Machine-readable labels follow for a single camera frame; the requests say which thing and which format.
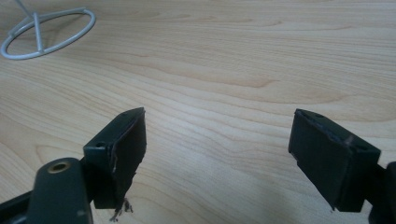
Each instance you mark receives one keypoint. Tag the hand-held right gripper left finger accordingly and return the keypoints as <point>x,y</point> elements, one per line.
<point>120,155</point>

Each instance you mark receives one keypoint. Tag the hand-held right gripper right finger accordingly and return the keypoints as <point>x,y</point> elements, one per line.
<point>333,158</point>

